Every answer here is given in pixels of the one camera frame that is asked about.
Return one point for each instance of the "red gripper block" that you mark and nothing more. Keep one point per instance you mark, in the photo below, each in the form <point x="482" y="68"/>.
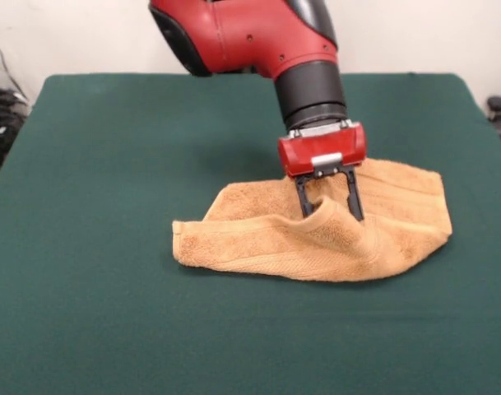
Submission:
<point x="316" y="148"/>

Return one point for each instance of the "orange terry towel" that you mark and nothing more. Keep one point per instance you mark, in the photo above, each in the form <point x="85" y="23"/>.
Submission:
<point x="275" y="243"/>

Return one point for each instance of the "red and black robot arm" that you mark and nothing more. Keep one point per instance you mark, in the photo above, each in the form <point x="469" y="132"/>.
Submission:
<point x="242" y="37"/>

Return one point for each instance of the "dark green table cloth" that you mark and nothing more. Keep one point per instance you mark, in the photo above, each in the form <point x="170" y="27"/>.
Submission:
<point x="110" y="205"/>

